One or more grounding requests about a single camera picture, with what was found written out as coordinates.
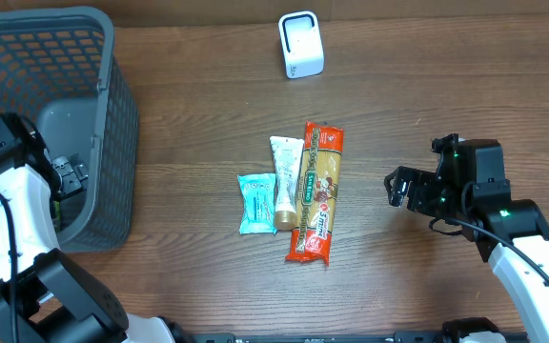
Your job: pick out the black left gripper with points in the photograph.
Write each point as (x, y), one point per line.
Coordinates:
(68, 172)

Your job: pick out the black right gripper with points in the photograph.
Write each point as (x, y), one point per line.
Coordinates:
(421, 181)

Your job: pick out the spaghetti pack red ends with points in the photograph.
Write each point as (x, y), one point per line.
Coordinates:
(317, 193)

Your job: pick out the white tube gold cap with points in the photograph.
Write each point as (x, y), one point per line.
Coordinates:
(287, 154)

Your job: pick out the teal wipes packet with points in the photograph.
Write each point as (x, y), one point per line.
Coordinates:
(258, 193)

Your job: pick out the green snack packet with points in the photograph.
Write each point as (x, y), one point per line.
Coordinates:
(56, 213)

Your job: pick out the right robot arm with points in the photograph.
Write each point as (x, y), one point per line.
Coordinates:
(470, 191)

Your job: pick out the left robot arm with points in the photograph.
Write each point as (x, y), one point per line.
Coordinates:
(44, 295)

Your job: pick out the white barcode scanner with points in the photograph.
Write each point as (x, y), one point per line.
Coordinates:
(301, 43)

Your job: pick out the grey plastic shopping basket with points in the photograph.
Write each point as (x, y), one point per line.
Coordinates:
(57, 67)

